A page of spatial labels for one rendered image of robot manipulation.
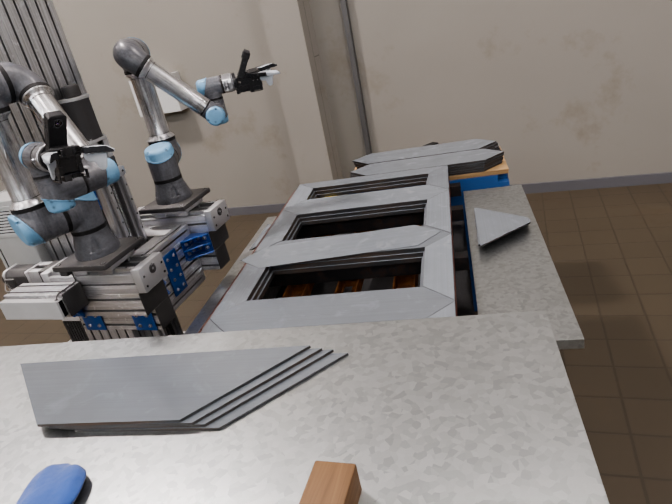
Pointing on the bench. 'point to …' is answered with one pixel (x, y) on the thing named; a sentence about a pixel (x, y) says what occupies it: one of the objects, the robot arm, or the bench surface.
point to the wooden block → (332, 484)
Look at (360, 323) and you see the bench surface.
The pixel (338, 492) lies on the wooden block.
